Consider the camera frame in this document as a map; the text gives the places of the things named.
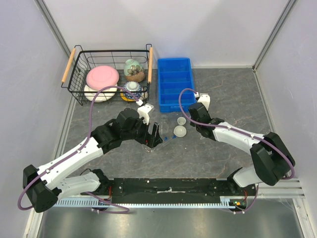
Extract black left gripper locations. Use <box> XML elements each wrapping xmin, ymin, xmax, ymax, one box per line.
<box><xmin>122</xmin><ymin>116</ymin><xmax>162</xmax><ymax>148</ymax></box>

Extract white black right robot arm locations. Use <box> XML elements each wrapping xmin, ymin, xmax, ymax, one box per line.
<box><xmin>188</xmin><ymin>95</ymin><xmax>295</xmax><ymax>195</ymax></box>

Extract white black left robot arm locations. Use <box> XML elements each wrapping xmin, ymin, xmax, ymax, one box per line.
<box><xmin>22</xmin><ymin>104</ymin><xmax>162</xmax><ymax>213</ymax></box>

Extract clear glass flask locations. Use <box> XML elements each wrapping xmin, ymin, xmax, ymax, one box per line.
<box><xmin>144</xmin><ymin>142</ymin><xmax>164</xmax><ymax>153</ymax></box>

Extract clear glass beaker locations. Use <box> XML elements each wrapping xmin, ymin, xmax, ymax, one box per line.
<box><xmin>159</xmin><ymin>121</ymin><xmax>169</xmax><ymax>136</ymax></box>

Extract clear glass jar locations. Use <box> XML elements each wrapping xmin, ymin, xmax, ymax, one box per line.
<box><xmin>160</xmin><ymin>115</ymin><xmax>168</xmax><ymax>122</ymax></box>

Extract white ceramic evaporating dish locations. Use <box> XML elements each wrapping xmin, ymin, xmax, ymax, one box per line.
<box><xmin>173</xmin><ymin>125</ymin><xmax>187</xmax><ymax>137</ymax></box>

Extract white ceramic crucible cup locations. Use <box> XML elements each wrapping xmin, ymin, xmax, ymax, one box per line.
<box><xmin>177</xmin><ymin>117</ymin><xmax>186</xmax><ymax>126</ymax></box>

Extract yellow plate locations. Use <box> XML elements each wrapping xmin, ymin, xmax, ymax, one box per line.
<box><xmin>121</xmin><ymin>94</ymin><xmax>136</xmax><ymax>102</ymax></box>

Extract blue white patterned bowl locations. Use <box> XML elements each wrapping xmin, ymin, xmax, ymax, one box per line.
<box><xmin>121</xmin><ymin>81</ymin><xmax>148</xmax><ymax>101</ymax></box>

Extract blue plastic compartment bin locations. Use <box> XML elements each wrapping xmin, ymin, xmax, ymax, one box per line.
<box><xmin>158</xmin><ymin>58</ymin><xmax>194</xmax><ymax>113</ymax></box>

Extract white ceramic bowl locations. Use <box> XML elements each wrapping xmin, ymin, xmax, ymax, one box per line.
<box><xmin>84</xmin><ymin>85</ymin><xmax>117</xmax><ymax>103</ymax></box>

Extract green floral ceramic bowl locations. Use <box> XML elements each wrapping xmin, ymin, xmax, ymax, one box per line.
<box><xmin>124</xmin><ymin>59</ymin><xmax>145</xmax><ymax>83</ymax></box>

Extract pink ceramic plate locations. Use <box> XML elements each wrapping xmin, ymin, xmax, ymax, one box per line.
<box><xmin>86</xmin><ymin>65</ymin><xmax>119</xmax><ymax>91</ymax></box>

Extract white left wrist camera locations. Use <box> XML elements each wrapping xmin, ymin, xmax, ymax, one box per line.
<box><xmin>136</xmin><ymin>100</ymin><xmax>155</xmax><ymax>125</ymax></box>

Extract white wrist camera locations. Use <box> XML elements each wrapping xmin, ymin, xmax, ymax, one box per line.
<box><xmin>194</xmin><ymin>92</ymin><xmax>211</xmax><ymax>111</ymax></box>
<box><xmin>136</xmin><ymin>100</ymin><xmax>155</xmax><ymax>125</ymax></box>

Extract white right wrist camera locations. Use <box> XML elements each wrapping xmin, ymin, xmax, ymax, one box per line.
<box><xmin>194</xmin><ymin>92</ymin><xmax>211</xmax><ymax>111</ymax></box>

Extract black wire basket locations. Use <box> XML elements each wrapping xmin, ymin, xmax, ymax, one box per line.
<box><xmin>61</xmin><ymin>44</ymin><xmax>153</xmax><ymax>105</ymax></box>

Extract light blue cable duct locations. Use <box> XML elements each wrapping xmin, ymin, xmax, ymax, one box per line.
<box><xmin>53</xmin><ymin>196</ymin><xmax>247</xmax><ymax>209</ymax></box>

